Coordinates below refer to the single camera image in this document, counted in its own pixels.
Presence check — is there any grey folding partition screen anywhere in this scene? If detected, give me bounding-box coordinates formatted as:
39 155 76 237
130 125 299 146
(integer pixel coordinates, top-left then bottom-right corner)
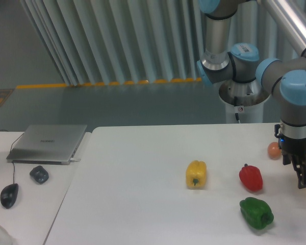
19 0 300 86

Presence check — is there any yellow bell pepper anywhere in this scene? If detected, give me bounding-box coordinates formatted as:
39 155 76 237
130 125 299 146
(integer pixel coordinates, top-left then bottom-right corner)
185 160 207 189

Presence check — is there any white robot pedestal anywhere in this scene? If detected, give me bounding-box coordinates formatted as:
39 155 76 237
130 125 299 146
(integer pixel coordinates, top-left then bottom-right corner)
219 80 270 124

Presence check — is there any black mouse cable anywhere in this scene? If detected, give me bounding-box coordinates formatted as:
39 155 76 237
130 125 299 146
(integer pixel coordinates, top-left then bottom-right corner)
0 130 29 185

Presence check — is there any black computer mouse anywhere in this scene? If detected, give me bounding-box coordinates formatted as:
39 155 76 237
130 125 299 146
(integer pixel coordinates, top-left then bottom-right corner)
0 183 19 209

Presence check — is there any brown egg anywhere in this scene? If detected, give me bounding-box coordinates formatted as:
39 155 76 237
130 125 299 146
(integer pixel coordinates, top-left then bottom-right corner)
267 142 282 160

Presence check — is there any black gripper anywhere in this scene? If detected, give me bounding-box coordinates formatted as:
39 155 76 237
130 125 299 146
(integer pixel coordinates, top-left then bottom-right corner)
274 123 306 189

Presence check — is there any red bell pepper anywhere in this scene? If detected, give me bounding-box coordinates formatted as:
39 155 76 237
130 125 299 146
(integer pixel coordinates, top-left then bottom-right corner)
239 164 263 192

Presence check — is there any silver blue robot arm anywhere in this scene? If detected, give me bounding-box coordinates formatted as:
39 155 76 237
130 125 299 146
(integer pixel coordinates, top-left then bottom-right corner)
197 1 306 189

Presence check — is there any dark grey small dish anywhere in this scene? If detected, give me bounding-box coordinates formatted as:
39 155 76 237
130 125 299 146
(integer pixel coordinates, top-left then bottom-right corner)
30 165 49 184

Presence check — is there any green bell pepper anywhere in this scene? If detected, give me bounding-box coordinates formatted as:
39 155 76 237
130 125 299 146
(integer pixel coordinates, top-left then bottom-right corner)
239 197 274 230

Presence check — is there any silver closed laptop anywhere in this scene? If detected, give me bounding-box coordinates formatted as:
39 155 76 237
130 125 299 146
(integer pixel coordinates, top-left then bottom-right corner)
7 125 87 165

